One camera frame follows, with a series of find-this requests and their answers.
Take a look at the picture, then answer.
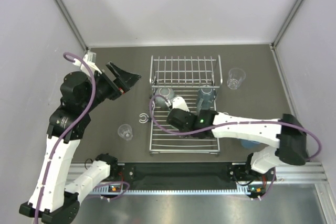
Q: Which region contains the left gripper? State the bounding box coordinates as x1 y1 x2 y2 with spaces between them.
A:
80 61 141 112

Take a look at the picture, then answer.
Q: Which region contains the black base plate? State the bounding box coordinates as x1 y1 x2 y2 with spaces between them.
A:
119 162 237 190

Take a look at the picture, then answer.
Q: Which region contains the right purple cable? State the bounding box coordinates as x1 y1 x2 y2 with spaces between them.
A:
149 94 322 161

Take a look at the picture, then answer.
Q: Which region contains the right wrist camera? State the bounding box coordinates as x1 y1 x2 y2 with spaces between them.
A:
171 96 190 112

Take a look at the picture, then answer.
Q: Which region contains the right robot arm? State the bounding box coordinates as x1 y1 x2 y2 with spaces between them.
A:
166 109 307 180

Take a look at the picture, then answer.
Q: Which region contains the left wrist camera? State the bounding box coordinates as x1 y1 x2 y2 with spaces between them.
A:
73 51 102 76

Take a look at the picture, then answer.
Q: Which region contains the metal wire dish rack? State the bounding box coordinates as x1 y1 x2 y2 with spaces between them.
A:
149 56 223 155

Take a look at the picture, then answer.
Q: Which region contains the clear glass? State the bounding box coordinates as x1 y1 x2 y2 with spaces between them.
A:
118 124 133 141
227 68 246 90

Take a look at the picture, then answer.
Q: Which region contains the grey-blue ceramic mug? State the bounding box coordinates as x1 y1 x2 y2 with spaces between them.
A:
196 86 216 114

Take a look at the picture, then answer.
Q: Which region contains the pale speckled ceramic mug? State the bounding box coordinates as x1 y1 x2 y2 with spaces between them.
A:
154 88 175 109

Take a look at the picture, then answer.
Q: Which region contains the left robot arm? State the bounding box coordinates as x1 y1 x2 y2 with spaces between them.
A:
19 62 141 223

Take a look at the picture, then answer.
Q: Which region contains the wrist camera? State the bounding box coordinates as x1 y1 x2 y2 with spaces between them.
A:
73 51 102 76
171 96 190 112

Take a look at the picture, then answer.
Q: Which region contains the blue plastic cup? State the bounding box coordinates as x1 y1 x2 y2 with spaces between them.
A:
240 140 260 149

